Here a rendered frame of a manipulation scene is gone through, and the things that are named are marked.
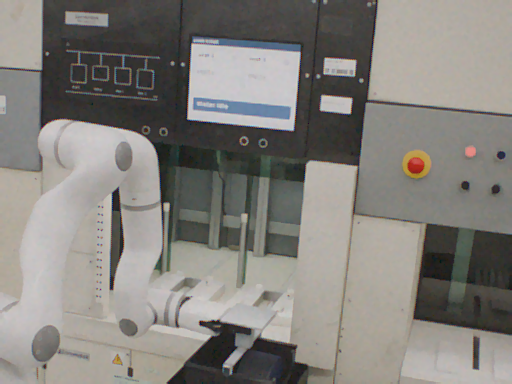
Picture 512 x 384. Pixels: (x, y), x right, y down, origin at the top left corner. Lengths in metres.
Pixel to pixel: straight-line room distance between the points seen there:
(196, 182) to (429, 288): 1.04
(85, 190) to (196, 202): 1.55
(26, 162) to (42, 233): 0.76
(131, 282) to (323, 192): 0.53
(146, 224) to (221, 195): 1.24
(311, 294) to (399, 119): 0.49
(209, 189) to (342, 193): 1.17
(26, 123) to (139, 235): 0.64
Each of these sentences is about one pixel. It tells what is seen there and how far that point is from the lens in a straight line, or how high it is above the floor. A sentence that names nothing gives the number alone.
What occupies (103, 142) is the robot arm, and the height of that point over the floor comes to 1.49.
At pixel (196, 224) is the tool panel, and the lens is 3.10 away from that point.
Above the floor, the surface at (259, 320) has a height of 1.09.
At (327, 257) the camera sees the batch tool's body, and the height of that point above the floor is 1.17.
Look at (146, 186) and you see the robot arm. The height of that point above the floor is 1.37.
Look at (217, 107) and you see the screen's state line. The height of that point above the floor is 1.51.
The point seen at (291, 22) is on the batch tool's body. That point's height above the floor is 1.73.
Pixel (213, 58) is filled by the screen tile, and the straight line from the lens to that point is 2.04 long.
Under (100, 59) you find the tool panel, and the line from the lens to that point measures 2.16.
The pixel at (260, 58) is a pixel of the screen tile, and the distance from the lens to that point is 2.01.
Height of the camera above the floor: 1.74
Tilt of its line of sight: 17 degrees down
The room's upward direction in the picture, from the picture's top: 4 degrees clockwise
